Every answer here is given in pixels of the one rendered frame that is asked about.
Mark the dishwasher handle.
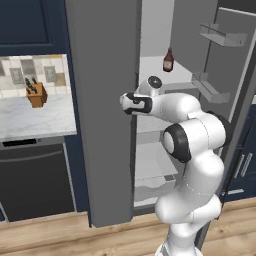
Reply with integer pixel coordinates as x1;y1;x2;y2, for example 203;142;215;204
0;150;64;165

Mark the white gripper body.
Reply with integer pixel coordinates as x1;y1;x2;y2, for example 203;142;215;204
119;92;136;115

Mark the grey fridge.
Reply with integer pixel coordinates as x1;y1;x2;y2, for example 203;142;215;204
132;0;221;218

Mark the grey door shelf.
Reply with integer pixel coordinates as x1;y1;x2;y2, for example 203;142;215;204
199;22;249;48
191;71;231;105

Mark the grey wall socket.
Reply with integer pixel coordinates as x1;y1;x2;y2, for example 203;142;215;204
8;67;25;86
42;65;57;84

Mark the plain grey fridge door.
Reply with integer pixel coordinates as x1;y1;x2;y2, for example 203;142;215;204
64;0;143;229

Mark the black dishwasher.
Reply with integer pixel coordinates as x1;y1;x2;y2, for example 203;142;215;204
0;135;76;223

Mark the navy base cupboard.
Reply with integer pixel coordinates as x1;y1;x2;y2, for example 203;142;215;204
219;103;256;203

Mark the grey fridge door with shelves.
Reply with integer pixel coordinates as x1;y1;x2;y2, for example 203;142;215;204
169;0;256;251

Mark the silver cupboard handle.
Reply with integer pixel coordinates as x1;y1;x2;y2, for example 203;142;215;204
240;152;254;179
233;152;246;180

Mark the wooden knife block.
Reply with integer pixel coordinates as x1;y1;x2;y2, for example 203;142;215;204
25;76;49;109

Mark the dark red sauce bottle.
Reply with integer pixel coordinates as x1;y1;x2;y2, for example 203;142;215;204
162;47;175;73

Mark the navy wall cupboard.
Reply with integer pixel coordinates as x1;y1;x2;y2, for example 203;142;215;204
0;0;70;57

